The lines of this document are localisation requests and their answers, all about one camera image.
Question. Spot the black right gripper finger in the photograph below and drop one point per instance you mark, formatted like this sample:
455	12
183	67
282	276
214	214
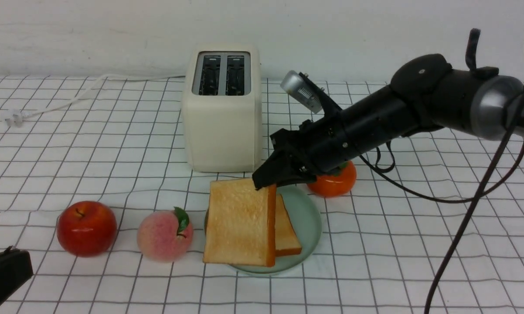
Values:
282	168

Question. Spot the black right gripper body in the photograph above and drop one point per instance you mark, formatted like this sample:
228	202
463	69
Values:
335	139

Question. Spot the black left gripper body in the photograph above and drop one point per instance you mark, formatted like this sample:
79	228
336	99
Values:
15	269

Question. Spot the toast slice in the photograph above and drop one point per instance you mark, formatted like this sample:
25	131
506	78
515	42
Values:
286	241
241	224

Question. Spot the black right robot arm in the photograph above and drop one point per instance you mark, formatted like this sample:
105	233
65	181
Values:
424	95

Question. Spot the orange persimmon with green leaf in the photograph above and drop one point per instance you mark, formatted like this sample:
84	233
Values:
330	186

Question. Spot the light green plate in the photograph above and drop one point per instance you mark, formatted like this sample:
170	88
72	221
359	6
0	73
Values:
307	224

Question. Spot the red apple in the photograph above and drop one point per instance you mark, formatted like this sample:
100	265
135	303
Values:
86	228

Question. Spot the cream white toaster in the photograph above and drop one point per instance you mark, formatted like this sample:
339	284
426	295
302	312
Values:
221	107

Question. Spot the pink peach with leaf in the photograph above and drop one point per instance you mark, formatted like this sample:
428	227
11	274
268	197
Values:
164	236

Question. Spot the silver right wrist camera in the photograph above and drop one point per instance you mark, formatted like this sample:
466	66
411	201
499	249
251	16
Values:
303	90

